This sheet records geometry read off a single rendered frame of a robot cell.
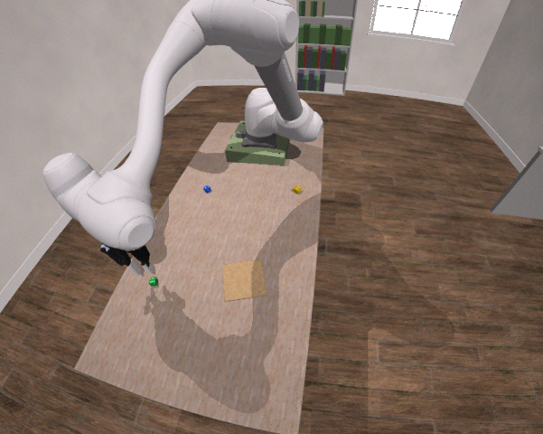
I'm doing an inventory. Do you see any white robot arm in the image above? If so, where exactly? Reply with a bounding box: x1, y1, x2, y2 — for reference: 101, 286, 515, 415
42, 0, 323, 250

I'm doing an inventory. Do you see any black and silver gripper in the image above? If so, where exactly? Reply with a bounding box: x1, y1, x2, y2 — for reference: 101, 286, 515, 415
100, 243, 153, 277

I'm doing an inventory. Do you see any tan mat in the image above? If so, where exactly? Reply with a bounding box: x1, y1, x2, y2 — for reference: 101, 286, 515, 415
222, 259, 267, 301

